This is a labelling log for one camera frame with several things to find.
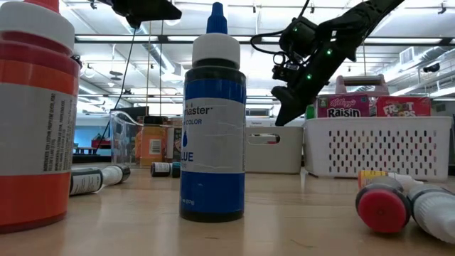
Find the grey plastic bin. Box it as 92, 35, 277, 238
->
245, 126, 305, 174

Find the blue food colouring bottle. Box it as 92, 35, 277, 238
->
179, 1, 247, 224

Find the small red colouring bottle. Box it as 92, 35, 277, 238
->
355, 176, 413, 235

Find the black lid orange jar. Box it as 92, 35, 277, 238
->
139, 115, 168, 168

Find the small orange colouring bottle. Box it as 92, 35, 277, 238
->
358, 169, 424, 191

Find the red food colouring bottle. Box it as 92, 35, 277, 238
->
0, 0, 81, 235

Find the red lid paprika tin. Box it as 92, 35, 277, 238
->
173, 127, 184, 163

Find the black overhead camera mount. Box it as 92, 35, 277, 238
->
97, 0, 183, 29

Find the black hanging cable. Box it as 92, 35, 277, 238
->
94, 26, 138, 154

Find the pink cereal box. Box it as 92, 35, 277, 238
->
315, 94, 371, 119

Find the red cereal box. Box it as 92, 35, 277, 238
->
375, 95, 433, 118

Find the small white colouring bottle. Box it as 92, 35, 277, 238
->
407, 183, 455, 245

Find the black background monitor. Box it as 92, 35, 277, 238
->
119, 105, 150, 118

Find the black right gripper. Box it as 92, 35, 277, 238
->
272, 16, 351, 127

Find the white perforated basket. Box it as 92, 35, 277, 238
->
303, 116, 453, 182

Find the clear plastic bin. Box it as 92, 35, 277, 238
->
109, 110, 186, 168

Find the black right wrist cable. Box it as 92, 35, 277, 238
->
250, 30, 285, 56

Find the small grey colouring bottle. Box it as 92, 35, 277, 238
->
150, 161, 173, 178

